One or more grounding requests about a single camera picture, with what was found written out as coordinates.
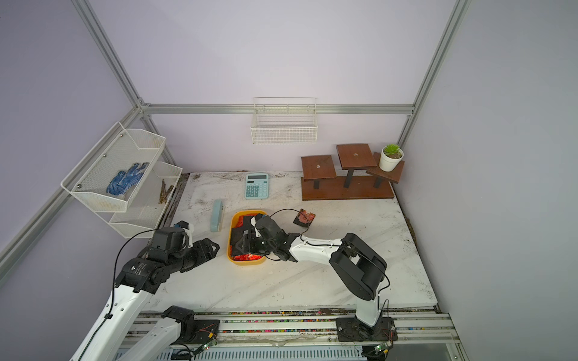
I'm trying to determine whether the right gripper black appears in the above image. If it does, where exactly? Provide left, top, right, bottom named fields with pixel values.
left=236, top=234, right=278, bottom=254

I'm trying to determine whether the white mesh shelf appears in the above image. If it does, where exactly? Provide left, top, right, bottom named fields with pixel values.
left=108, top=162, right=182, bottom=239
left=61, top=122, right=166, bottom=213

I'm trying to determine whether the white wire wall basket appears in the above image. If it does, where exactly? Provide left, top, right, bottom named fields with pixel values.
left=251, top=97, right=319, bottom=144

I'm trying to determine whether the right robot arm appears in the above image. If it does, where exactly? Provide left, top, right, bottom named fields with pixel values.
left=228, top=214, right=388, bottom=326

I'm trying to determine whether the yellow storage box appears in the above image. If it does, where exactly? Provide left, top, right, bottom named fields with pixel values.
left=227, top=210, right=266, bottom=266

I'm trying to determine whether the light blue calculator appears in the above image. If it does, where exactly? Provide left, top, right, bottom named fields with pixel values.
left=245, top=173, right=269, bottom=199

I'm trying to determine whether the upper white mesh shelf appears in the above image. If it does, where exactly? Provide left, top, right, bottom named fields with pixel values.
left=61, top=122, right=166, bottom=213

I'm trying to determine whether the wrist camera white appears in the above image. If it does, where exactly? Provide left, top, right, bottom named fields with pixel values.
left=175, top=221, right=194, bottom=248
left=251, top=216, right=262, bottom=238

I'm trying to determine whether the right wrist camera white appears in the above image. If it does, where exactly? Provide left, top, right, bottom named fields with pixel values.
left=251, top=216, right=262, bottom=238

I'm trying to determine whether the lower white mesh shelf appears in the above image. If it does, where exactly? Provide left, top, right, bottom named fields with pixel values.
left=108, top=162, right=182, bottom=239

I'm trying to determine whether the brown wooden tiered stand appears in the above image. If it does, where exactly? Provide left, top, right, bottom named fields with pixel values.
left=301, top=144, right=405, bottom=201

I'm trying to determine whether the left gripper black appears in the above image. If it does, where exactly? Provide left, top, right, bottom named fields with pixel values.
left=169, top=238, right=220, bottom=275

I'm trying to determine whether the small potted green plant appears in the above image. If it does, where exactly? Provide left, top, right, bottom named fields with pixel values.
left=379, top=144, right=404, bottom=172

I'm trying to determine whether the light blue stapler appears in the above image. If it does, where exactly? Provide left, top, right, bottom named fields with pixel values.
left=210, top=199, right=224, bottom=233

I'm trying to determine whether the blue dotted work glove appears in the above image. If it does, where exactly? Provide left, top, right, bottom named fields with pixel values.
left=106, top=162, right=149, bottom=196

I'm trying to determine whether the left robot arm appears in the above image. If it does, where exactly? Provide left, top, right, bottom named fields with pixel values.
left=72, top=222, right=220, bottom=360

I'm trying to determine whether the red foil tea bags pile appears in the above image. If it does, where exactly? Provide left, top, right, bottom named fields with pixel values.
left=228, top=212, right=264, bottom=264

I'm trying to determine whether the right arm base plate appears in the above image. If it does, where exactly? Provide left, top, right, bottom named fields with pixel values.
left=336, top=317, right=398, bottom=342

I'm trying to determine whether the wooden clothespins bundle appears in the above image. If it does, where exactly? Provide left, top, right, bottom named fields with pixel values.
left=159, top=179, right=174, bottom=204

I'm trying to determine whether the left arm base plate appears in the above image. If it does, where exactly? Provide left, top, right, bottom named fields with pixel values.
left=161, top=305, right=221, bottom=344

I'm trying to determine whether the aluminium frame rail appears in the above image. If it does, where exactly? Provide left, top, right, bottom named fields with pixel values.
left=141, top=104, right=415, bottom=115

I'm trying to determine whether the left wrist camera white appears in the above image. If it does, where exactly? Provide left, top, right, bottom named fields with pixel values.
left=175, top=221, right=194, bottom=248

